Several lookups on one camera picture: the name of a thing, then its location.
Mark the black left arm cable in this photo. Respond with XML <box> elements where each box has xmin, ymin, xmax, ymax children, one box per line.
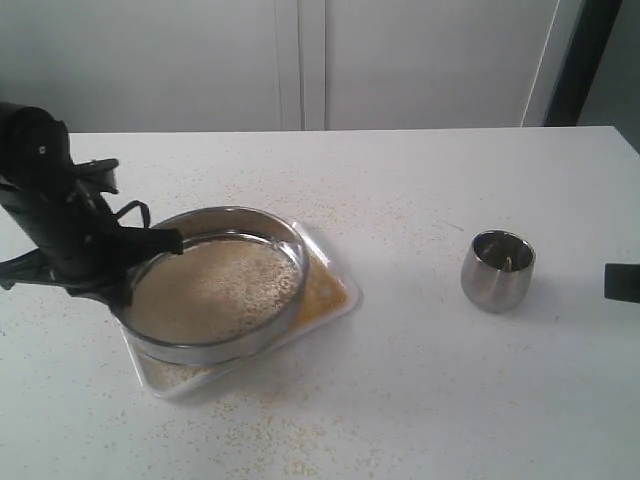
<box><xmin>112</xmin><ymin>199</ymin><xmax>152</xmax><ymax>231</ymax></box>

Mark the stainless steel cup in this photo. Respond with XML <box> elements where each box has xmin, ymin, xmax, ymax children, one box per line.
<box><xmin>460</xmin><ymin>230</ymin><xmax>536</xmax><ymax>314</ymax></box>

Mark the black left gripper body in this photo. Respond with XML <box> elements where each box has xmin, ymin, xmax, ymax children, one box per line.
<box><xmin>0</xmin><ymin>184</ymin><xmax>151</xmax><ymax>301</ymax></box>

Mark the white plastic tray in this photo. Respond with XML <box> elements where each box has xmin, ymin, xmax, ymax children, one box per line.
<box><xmin>122</xmin><ymin>220</ymin><xmax>361</xmax><ymax>401</ymax></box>

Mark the yellow grain mixture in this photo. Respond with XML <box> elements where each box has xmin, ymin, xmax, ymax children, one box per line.
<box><xmin>127</xmin><ymin>244</ymin><xmax>349</xmax><ymax>389</ymax></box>

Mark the round stainless steel sieve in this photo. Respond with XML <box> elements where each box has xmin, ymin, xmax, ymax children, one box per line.
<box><xmin>111</xmin><ymin>206</ymin><xmax>310</xmax><ymax>366</ymax></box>

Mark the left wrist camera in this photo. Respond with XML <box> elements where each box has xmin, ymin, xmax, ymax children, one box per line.
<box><xmin>74</xmin><ymin>158</ymin><xmax>119</xmax><ymax>195</ymax></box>

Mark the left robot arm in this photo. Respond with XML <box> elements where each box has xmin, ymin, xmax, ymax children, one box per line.
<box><xmin>1</xmin><ymin>102</ymin><xmax>183</xmax><ymax>307</ymax></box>

